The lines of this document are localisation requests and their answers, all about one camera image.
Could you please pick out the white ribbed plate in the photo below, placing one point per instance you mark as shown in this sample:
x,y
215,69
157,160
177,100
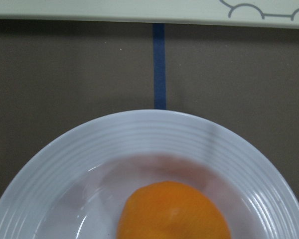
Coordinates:
x,y
76,187

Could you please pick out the orange fruit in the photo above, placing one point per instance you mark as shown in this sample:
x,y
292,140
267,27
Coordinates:
x,y
171,210

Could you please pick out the cream bear tray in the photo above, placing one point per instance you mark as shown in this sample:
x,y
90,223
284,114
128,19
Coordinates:
x,y
258,13

